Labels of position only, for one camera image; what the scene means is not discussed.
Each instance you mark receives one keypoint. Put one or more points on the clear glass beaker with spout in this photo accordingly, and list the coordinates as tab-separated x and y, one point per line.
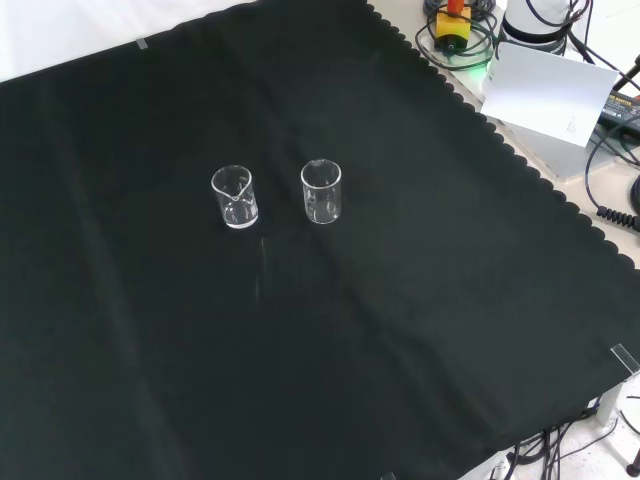
239	210

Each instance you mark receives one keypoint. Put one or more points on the black bench cloth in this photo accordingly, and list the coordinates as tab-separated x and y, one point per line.
350	325

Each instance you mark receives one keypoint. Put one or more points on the yellow stop button box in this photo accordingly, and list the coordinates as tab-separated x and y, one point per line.
452	30

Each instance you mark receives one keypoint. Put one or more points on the clear tape strip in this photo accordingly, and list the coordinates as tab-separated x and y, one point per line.
626	359
142	44

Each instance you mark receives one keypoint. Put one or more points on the pale white board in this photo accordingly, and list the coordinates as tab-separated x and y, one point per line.
545	90

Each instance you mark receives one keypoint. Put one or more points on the black power adapter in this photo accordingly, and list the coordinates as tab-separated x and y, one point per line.
622	107

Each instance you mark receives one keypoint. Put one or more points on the black tripod leg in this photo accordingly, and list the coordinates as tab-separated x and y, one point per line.
627	75

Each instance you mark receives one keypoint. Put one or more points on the white bench leg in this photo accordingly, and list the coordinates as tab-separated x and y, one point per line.
627	415

